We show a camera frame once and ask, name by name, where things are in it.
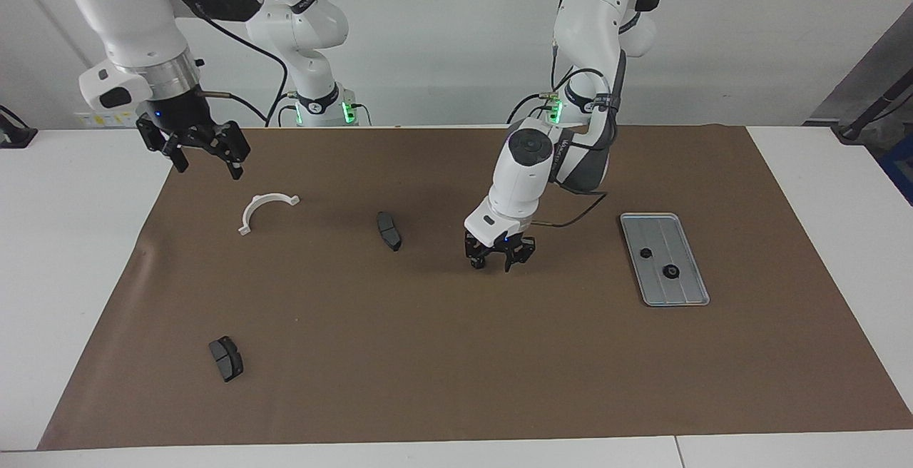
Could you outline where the silver metal tray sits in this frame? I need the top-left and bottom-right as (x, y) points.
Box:
(619, 213), (710, 307)

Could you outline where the blue crate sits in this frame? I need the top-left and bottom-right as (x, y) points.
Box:
(879, 133), (913, 205)

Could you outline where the black base cable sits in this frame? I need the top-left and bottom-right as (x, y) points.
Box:
(507, 92), (556, 125)
(265, 92), (300, 127)

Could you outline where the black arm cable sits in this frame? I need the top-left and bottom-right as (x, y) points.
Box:
(531, 0), (628, 230)
(163, 0), (290, 126)

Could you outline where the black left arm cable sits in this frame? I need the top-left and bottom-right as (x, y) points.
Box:
(531, 0), (628, 230)

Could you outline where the brown table mat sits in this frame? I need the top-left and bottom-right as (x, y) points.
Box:
(37, 124), (913, 451)

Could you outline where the black clamp mount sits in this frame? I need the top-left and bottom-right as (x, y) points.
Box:
(0, 106), (38, 149)

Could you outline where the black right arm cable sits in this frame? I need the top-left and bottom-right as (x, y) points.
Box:
(163, 0), (290, 126)

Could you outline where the black stand pole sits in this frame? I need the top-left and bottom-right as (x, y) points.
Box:
(831, 72), (913, 144)

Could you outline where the white curved plastic bracket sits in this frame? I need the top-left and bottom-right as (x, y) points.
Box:
(238, 193), (301, 236)

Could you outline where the dark grey brake pad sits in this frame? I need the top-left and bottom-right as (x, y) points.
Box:
(376, 211), (402, 253)
(208, 336), (245, 383)

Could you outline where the white wall socket box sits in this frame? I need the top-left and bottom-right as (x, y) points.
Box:
(76, 111), (141, 129)

